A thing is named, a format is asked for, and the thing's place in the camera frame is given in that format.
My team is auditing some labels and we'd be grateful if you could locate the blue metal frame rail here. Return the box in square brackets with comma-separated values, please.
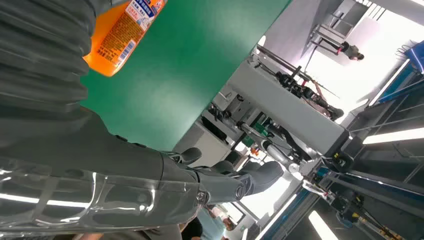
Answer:
[369, 59, 424, 107]

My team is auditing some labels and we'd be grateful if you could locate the grey metal step rack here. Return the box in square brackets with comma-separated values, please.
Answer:
[309, 11, 354, 56]

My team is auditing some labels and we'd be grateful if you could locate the black box with yellow label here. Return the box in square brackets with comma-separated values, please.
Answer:
[322, 149, 355, 175]

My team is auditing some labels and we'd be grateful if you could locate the white cabinet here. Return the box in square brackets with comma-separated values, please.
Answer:
[173, 120, 233, 168]

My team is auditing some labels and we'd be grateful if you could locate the green table mat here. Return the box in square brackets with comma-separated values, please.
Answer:
[80, 0, 292, 152]

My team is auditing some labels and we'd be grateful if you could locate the white ceiling light strip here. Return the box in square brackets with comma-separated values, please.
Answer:
[362, 127, 424, 146]
[308, 210, 339, 240]

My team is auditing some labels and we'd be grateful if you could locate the blue screen panel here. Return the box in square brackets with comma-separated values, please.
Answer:
[404, 39, 424, 75]

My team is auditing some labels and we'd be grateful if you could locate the dark metal rod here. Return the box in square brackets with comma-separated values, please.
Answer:
[256, 44, 303, 78]

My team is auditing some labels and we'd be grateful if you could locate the ribbed grey right arm sleeve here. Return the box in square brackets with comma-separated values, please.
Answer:
[0, 0, 100, 140]

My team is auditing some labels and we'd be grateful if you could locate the black clamp rig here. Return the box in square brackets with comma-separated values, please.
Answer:
[274, 66, 345, 122]

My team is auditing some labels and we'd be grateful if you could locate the person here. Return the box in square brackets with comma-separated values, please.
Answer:
[337, 41, 365, 62]
[180, 205, 238, 240]

